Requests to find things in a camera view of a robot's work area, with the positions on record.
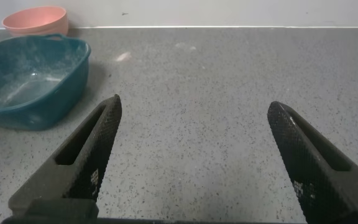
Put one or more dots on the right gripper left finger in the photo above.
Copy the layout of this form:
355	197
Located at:
98	149

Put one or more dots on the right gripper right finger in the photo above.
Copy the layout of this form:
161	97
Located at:
309	161

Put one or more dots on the pink bowl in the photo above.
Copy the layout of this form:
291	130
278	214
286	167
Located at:
36	20

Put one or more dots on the teal plastic basin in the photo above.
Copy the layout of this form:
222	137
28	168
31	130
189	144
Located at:
26	77

